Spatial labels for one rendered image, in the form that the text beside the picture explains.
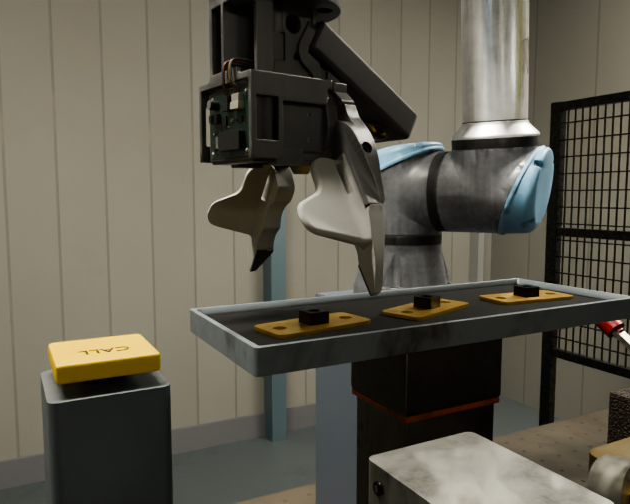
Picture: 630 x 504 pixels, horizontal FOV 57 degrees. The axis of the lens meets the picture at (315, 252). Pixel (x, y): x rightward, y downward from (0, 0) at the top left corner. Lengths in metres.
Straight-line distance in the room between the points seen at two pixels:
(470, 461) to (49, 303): 2.55
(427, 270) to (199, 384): 2.27
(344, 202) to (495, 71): 0.48
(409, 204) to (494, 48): 0.23
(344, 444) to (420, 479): 0.60
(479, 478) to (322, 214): 0.17
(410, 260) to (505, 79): 0.27
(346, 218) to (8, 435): 2.67
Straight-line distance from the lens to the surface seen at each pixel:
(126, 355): 0.37
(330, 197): 0.36
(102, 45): 2.87
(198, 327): 0.46
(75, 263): 2.79
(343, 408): 0.91
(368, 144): 0.38
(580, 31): 3.56
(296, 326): 0.42
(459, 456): 0.36
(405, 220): 0.84
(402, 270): 0.84
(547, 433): 1.53
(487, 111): 0.81
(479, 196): 0.80
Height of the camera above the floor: 1.26
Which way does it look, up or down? 5 degrees down
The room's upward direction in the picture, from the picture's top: straight up
